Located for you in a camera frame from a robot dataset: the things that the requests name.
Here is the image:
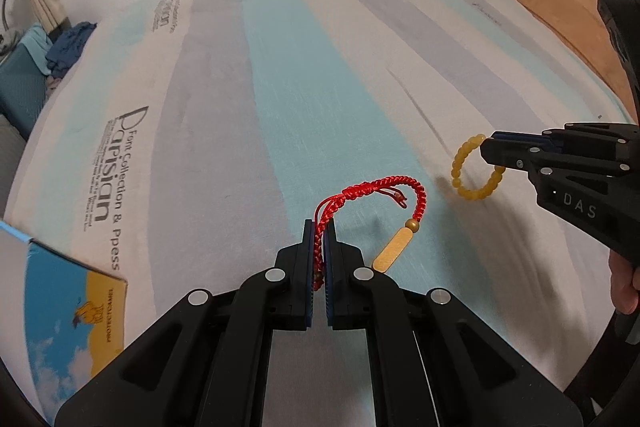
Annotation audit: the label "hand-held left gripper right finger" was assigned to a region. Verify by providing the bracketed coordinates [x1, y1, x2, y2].
[322, 227, 596, 427]

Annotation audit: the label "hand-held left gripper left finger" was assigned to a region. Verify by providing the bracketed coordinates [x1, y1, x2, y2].
[54, 219, 317, 427]

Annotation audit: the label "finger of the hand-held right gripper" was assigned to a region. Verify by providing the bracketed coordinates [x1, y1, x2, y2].
[491, 122, 640, 148]
[479, 139, 632, 172]

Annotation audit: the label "yellow bead bracelet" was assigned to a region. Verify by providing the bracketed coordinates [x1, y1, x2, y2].
[451, 134, 507, 201]

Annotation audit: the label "red cord bracelet gold charm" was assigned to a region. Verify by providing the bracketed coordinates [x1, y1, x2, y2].
[314, 176, 427, 293]

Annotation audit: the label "white cardboard box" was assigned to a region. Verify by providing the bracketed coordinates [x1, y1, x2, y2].
[0, 221, 130, 413]

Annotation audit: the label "person's right hand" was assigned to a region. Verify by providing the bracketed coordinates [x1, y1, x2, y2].
[607, 252, 640, 315]

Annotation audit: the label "dark blue clothes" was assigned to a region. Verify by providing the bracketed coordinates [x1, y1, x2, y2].
[46, 22, 98, 78]

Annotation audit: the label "teal hard suitcase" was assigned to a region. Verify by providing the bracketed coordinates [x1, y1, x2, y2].
[0, 32, 53, 142]

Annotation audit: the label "light blue towel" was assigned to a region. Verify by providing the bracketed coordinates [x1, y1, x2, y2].
[20, 23, 52, 78]

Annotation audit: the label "narrow beige curtain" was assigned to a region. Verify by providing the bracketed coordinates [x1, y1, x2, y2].
[27, 0, 68, 31]

